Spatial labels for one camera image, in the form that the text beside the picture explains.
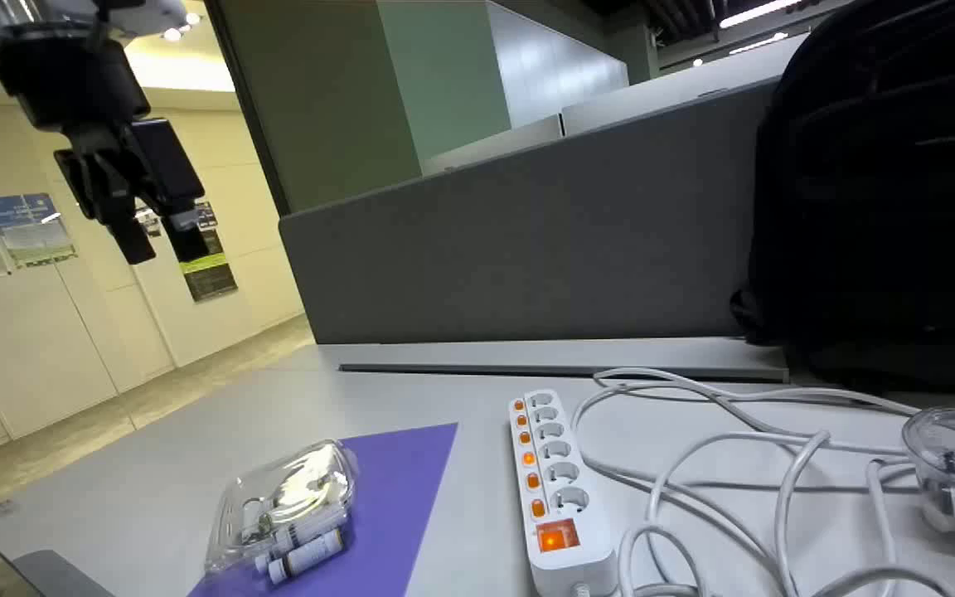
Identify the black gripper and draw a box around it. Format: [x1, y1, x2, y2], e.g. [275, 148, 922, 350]
[0, 30, 217, 268]

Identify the green pillar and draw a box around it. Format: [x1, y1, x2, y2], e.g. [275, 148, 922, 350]
[202, 0, 513, 220]

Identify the clear bag of white adapters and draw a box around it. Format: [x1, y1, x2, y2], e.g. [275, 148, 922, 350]
[202, 437, 362, 580]

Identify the grey partition panel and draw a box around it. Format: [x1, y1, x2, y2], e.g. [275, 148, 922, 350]
[280, 98, 794, 350]

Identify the purple cloth mat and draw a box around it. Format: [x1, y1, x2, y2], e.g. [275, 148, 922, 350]
[190, 422, 460, 597]

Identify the white multi-socket power strip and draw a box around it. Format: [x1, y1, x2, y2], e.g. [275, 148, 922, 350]
[504, 386, 624, 597]

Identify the ceiling strip light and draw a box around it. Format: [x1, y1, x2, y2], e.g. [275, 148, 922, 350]
[715, 0, 809, 35]

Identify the black backpack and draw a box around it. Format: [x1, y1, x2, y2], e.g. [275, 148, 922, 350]
[726, 0, 955, 397]

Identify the dark green wall poster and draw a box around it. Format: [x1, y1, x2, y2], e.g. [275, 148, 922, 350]
[175, 199, 243, 305]

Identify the blue-green wall poster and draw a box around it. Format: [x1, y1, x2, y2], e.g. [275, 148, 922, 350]
[0, 191, 80, 274]

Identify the white power cable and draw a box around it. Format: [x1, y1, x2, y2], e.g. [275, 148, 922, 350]
[569, 365, 955, 597]

